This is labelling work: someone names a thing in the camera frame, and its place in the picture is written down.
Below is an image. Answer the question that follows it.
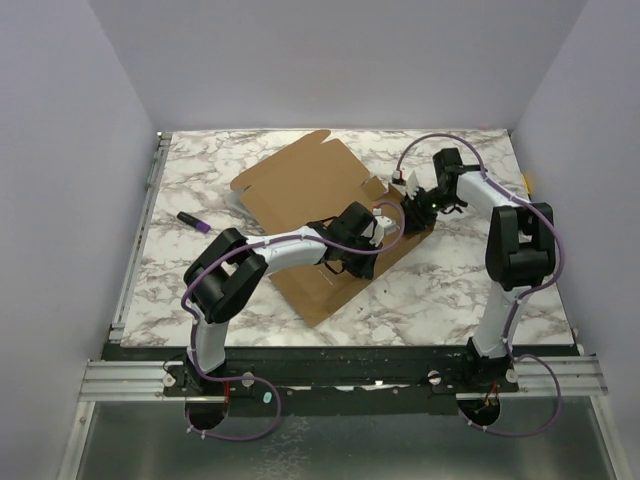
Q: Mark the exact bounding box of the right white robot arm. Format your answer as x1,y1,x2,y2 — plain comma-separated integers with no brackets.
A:
401,148,556,391

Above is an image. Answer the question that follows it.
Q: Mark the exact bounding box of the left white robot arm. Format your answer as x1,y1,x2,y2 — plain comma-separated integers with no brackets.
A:
181,202,384,395

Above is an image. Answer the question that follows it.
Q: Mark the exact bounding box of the yellow tape piece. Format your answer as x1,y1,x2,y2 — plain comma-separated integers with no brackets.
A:
522,174,533,195

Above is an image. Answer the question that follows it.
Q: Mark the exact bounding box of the purple black highlighter marker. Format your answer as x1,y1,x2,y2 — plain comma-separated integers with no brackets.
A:
176,211,211,234

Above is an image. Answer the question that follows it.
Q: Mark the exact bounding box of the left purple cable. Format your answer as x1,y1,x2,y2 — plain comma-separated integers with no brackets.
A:
180,201,407,442

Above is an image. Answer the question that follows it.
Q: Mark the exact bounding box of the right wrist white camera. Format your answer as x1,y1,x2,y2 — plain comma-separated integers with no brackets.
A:
391,169,420,199

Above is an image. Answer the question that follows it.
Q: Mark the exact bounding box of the black metal base rail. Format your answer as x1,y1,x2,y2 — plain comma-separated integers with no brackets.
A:
102,342,521,419

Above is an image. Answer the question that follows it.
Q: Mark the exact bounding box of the aluminium front extrusion rail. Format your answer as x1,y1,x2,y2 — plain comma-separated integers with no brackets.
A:
79,355,608,402

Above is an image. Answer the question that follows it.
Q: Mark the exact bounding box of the aluminium side rail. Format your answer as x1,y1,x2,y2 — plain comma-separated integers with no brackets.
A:
107,132,173,344

